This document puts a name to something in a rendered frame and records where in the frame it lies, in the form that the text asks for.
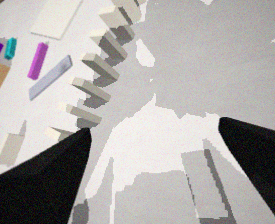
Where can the purple rectangular block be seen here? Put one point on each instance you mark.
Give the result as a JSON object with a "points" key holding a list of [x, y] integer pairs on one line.
{"points": [[37, 61]]}

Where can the teal rectangular block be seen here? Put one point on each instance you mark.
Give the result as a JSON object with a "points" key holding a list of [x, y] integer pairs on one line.
{"points": [[10, 48]]}

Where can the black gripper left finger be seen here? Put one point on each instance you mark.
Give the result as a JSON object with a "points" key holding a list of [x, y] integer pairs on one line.
{"points": [[43, 189]]}

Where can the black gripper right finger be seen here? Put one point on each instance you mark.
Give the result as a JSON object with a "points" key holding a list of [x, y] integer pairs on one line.
{"points": [[253, 147]]}

